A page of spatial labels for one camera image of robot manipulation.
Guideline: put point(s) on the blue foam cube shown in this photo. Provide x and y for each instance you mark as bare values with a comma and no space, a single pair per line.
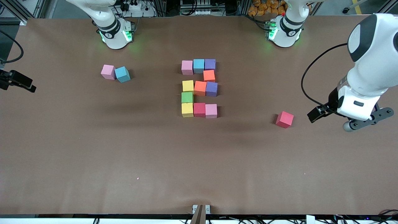
199,66
122,74

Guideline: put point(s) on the pink foam cube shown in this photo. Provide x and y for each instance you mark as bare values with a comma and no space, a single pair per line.
187,67
211,111
108,72

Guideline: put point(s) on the orange snack bags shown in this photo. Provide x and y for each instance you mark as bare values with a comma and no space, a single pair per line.
264,9

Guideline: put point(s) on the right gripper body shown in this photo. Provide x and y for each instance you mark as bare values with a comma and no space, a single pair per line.
6,79

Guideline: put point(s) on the green foam cube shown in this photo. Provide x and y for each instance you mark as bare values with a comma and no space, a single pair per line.
187,97

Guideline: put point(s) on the yellow foam cube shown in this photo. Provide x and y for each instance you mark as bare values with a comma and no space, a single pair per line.
187,109
187,86

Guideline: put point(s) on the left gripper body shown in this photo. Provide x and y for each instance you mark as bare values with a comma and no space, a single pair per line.
332,101

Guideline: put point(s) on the purple foam cube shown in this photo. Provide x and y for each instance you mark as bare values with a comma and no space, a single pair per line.
210,64
211,89

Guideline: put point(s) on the white electrical device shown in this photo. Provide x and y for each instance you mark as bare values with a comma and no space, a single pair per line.
196,12

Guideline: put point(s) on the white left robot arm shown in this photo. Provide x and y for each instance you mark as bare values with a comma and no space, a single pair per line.
373,56

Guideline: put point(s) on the metal camera pole bracket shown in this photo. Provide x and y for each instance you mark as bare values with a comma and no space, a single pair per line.
201,214

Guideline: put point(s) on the aluminium frame profile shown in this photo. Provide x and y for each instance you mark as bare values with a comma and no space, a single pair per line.
391,6
23,22

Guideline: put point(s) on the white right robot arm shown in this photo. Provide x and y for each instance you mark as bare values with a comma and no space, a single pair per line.
113,31

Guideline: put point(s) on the orange foam cube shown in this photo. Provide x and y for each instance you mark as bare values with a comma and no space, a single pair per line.
200,88
209,76

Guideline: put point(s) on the white power strip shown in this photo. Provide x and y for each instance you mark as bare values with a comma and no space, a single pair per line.
143,12

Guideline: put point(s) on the red foam cube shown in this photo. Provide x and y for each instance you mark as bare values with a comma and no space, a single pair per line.
284,119
199,109

